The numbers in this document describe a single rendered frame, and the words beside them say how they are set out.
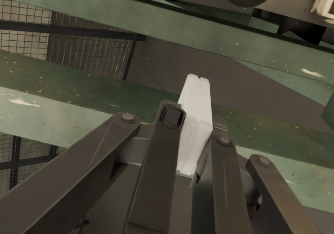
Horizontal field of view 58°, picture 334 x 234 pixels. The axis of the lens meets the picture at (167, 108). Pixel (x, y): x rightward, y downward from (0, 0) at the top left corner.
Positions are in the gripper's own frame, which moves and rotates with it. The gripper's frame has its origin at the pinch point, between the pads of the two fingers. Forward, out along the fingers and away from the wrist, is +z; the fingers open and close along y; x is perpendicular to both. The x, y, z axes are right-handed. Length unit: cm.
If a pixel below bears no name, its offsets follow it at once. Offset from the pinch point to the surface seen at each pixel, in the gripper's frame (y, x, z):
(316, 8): 10.3, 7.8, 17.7
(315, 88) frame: 36, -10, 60
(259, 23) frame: 36, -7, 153
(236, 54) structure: 5.8, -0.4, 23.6
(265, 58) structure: 9.5, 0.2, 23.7
